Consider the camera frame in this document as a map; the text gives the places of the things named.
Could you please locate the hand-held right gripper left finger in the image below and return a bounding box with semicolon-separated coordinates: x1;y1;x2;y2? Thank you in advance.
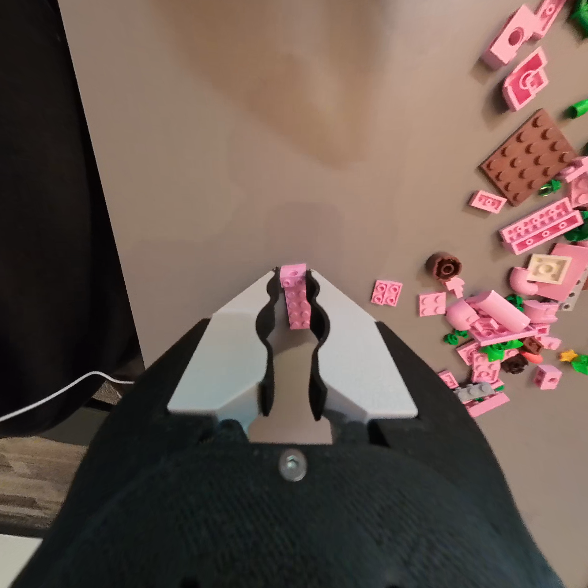
167;267;282;421

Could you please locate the brown round brick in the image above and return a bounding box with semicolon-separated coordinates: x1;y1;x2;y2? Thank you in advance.
425;252;462;281

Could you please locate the pile of pink toy bricks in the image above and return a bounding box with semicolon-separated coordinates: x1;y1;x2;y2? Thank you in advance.
371;0;588;419

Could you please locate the grey side-stud brick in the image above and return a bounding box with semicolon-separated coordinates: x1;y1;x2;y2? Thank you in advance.
454;383;496;401

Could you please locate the brown square plate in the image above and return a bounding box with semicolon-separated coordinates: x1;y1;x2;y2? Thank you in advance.
479;108;580;206

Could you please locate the long pink plate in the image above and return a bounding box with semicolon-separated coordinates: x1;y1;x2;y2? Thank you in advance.
285;281;314;331

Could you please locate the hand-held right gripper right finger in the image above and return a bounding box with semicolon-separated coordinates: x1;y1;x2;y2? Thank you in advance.
307;269;420;422

